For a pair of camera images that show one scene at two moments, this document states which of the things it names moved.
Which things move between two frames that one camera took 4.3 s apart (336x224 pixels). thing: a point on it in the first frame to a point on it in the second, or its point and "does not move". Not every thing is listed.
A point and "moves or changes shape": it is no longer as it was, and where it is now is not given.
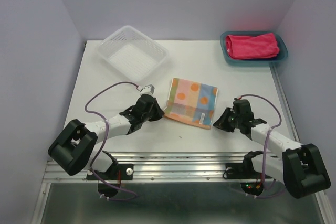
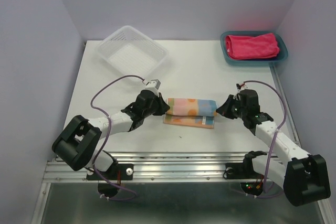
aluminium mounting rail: [155, 167] does not move
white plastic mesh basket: [134, 53] does not move
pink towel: [247, 48] does not move
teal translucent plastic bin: [282, 56] does not move
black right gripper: [221, 124] to [223, 109]
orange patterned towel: [191, 103] moves or changes shape
